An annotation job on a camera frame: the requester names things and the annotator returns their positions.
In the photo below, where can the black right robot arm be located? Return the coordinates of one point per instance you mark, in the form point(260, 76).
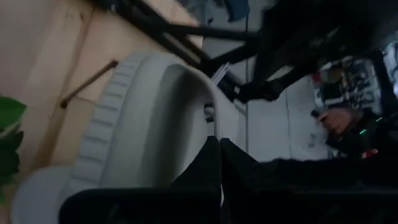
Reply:
point(311, 31)

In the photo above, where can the green plant with black pot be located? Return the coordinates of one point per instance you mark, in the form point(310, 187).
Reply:
point(9, 155)

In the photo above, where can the grey slide sandal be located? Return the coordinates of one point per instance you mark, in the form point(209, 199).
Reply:
point(37, 199)
point(124, 124)

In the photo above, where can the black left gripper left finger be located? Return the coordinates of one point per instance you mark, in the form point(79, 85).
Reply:
point(205, 174)

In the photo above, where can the person's hand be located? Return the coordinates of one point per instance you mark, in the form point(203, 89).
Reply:
point(335, 119)

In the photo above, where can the cluttered background shelf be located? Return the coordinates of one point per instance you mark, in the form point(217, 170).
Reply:
point(348, 84)

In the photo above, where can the blue background object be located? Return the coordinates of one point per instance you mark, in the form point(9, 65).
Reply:
point(237, 9)

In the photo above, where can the black aluminium table frame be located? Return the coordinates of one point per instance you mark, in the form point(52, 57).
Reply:
point(140, 15)

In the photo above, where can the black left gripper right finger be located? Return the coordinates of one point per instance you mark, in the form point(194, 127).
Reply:
point(236, 174)

